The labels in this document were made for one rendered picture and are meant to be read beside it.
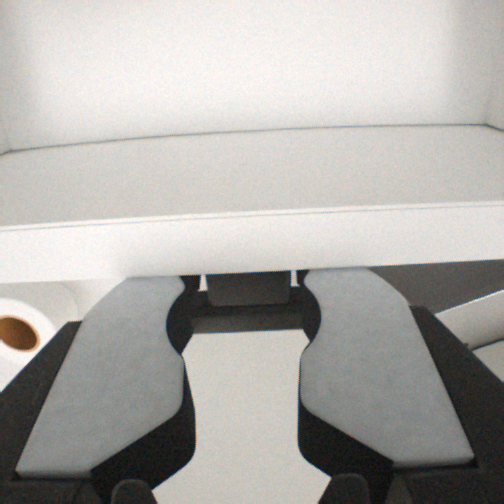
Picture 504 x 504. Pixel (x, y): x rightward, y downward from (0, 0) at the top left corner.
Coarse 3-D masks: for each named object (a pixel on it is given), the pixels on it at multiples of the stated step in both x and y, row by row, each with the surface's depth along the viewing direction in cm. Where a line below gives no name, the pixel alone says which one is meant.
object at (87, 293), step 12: (72, 288) 31; (84, 288) 31; (96, 288) 31; (108, 288) 31; (84, 300) 31; (96, 300) 31; (84, 312) 32; (0, 360) 35; (0, 372) 36; (12, 372) 36; (0, 384) 37
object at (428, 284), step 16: (384, 272) 56; (400, 272) 55; (416, 272) 53; (432, 272) 52; (448, 272) 50; (464, 272) 49; (480, 272) 48; (496, 272) 47; (400, 288) 52; (416, 288) 51; (432, 288) 49; (448, 288) 48; (464, 288) 47; (480, 288) 46; (416, 304) 48; (432, 304) 47
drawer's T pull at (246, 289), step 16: (256, 272) 12; (272, 272) 12; (288, 272) 12; (208, 288) 12; (224, 288) 12; (240, 288) 12; (256, 288) 12; (272, 288) 12; (288, 288) 12; (192, 304) 13; (208, 304) 13; (224, 304) 13; (240, 304) 13; (256, 304) 13; (272, 304) 13; (288, 304) 13; (192, 320) 13; (208, 320) 13; (224, 320) 13; (240, 320) 13; (256, 320) 13; (272, 320) 13; (288, 320) 13
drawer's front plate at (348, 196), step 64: (320, 128) 17; (384, 128) 17; (448, 128) 16; (0, 192) 12; (64, 192) 11; (128, 192) 11; (192, 192) 11; (256, 192) 10; (320, 192) 10; (384, 192) 10; (448, 192) 10; (0, 256) 10; (64, 256) 10; (128, 256) 10; (192, 256) 10; (256, 256) 10; (320, 256) 10; (384, 256) 10; (448, 256) 10
